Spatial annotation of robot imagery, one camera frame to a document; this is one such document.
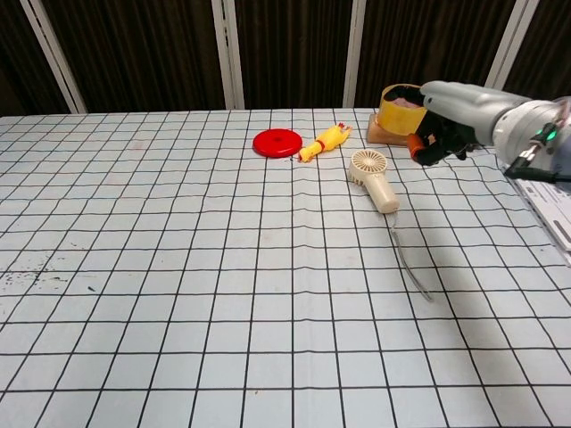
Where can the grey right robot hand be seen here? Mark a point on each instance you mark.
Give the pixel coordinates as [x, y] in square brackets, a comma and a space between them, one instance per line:
[464, 107]

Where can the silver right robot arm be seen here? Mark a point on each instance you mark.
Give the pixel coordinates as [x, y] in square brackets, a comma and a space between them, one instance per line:
[519, 129]

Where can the beige handheld plastic fan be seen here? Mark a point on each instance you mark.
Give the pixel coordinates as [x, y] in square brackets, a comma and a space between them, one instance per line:
[372, 176]

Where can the yellow packing tape roll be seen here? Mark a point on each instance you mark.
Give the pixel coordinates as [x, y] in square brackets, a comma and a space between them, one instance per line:
[397, 118]

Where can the brown sauce bottle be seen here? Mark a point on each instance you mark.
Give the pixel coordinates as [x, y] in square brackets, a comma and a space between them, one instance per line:
[383, 134]

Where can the white slotted plastic panel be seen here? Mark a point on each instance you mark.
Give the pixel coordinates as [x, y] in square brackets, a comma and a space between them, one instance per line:
[548, 209]

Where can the yellow rubber chicken toy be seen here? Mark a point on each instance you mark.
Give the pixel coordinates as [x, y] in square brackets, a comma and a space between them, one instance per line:
[325, 142]

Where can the red plastic disc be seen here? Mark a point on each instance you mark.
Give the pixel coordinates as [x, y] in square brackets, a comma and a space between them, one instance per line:
[276, 142]

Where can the white black-checked tablecloth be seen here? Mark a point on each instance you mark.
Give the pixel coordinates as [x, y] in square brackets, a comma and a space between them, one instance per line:
[178, 267]

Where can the white screen frame post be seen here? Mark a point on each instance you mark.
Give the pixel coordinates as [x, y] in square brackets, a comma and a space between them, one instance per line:
[354, 53]
[53, 58]
[503, 44]
[228, 53]

